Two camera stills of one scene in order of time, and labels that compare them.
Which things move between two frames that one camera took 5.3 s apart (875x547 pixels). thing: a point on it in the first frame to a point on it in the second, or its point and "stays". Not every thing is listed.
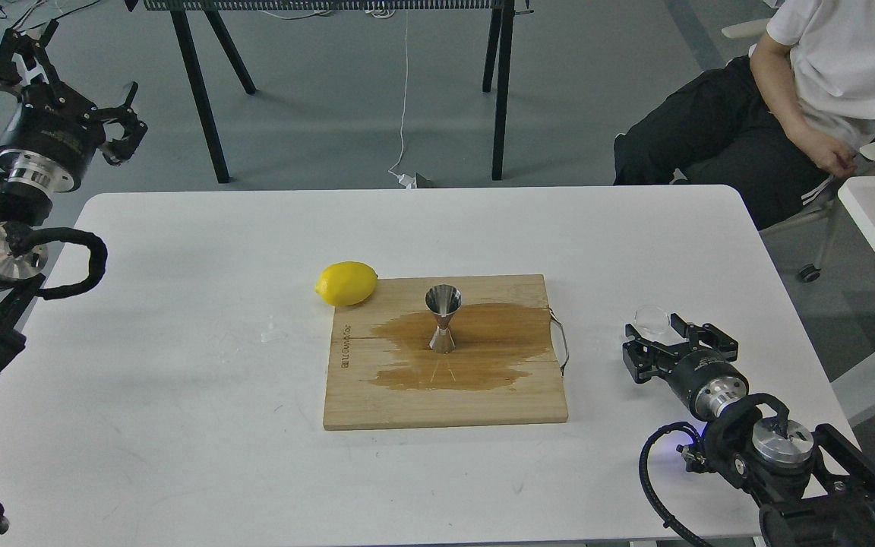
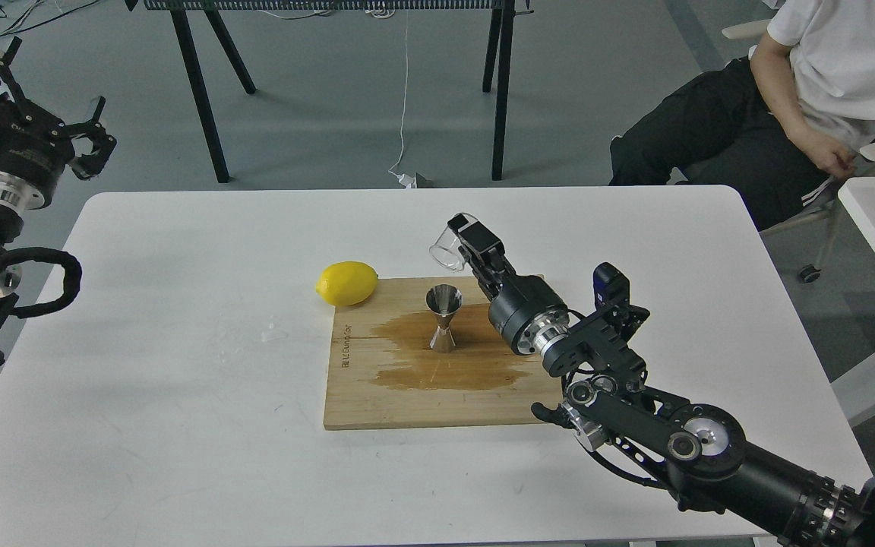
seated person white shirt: (823, 78) stays
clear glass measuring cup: (651, 319) to (450, 250)
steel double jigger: (443, 300) stays
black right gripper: (708, 381) to (529, 314)
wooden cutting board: (383, 374) stays
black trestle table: (499, 45) stays
